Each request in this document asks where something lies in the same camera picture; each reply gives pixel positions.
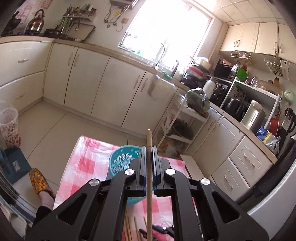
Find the black gas stove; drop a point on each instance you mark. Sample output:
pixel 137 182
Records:
pixel 20 33

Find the white trolley rack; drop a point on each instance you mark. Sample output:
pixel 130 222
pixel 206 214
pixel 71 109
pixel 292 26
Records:
pixel 185 111

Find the person's sock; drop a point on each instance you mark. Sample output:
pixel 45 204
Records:
pixel 47 199

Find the yellow packet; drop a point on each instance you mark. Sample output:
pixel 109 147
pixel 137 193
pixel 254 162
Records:
pixel 269 138

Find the white door-hung bin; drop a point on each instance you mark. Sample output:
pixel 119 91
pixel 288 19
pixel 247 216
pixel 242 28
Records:
pixel 161 88

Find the wall utensil rack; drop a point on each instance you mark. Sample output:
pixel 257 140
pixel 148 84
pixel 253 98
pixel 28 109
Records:
pixel 78 14

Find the clear food container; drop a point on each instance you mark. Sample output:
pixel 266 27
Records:
pixel 266 87

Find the steel sink faucet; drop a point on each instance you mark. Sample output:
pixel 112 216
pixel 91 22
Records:
pixel 158 63

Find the red checked plastic tablecloth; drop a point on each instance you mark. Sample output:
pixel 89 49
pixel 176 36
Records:
pixel 87 162

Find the green cloth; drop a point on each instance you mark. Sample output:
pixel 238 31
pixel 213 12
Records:
pixel 166 75

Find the white step stool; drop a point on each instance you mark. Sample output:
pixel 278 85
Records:
pixel 192 166

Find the floral trash bin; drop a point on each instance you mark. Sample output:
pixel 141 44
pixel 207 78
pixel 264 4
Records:
pixel 9 129

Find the red pot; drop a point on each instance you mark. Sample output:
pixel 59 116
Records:
pixel 274 126

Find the black microwave oven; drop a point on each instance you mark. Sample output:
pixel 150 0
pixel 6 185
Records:
pixel 223 70

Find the steel kettle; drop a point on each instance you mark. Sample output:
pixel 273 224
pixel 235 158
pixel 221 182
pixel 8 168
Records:
pixel 37 22

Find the black blender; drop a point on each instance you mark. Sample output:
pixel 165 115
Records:
pixel 289 120

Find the blue perforated plastic basket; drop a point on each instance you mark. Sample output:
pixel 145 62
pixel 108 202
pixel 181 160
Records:
pixel 120 160

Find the dark wok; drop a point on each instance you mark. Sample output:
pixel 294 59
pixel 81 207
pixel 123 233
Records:
pixel 182 129

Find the cream wall cabinets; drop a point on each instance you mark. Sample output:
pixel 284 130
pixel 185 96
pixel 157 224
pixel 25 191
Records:
pixel 247 37

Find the black countertop appliance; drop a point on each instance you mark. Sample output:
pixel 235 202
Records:
pixel 217 95

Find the long light wooden chopstick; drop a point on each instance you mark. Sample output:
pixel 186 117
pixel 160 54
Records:
pixel 149 208

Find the stack of pots and bowls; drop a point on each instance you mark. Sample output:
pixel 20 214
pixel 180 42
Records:
pixel 193 74

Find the mint green round gadget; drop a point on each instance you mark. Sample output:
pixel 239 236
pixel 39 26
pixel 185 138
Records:
pixel 289 95

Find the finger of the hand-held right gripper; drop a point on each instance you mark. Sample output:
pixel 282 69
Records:
pixel 165 230
pixel 143 232

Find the pink wall sticker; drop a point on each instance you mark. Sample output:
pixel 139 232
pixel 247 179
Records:
pixel 34 4

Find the white tray with dark rim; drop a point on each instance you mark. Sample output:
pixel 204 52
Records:
pixel 83 32

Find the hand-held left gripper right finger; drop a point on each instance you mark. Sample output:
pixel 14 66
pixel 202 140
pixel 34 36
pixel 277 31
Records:
pixel 155 166

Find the row of cream base cabinets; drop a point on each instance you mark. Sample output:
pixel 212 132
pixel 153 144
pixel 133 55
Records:
pixel 87 76

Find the white lidded container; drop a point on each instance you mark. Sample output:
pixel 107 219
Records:
pixel 203 61

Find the green plastic board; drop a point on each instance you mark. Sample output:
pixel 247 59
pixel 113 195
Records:
pixel 242 73

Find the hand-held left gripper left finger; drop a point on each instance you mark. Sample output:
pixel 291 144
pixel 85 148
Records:
pixel 143 166

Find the window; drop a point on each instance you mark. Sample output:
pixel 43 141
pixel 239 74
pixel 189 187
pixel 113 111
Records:
pixel 166 27

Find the row of wooden chopsticks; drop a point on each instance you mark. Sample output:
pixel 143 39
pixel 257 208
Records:
pixel 137 229

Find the blue packet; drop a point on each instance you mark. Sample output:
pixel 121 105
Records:
pixel 261 133

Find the white electric thermo pot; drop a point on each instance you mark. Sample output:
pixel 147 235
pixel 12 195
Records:
pixel 253 114

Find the white appliance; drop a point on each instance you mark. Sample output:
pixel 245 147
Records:
pixel 277 208

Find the white shelf unit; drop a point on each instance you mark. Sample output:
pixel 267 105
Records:
pixel 256 91

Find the black rice cooker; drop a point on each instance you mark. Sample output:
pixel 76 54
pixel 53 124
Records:
pixel 234 105

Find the yellow patterned slipper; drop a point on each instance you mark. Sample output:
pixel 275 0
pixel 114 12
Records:
pixel 39 183

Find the black frying pan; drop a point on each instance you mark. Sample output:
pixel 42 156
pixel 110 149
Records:
pixel 52 33

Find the white thermos jug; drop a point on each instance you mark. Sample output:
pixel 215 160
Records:
pixel 209 88

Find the blue dustpan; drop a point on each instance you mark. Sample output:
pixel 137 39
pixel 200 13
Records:
pixel 16 164

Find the green plastic bag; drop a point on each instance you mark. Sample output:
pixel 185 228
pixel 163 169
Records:
pixel 198 99

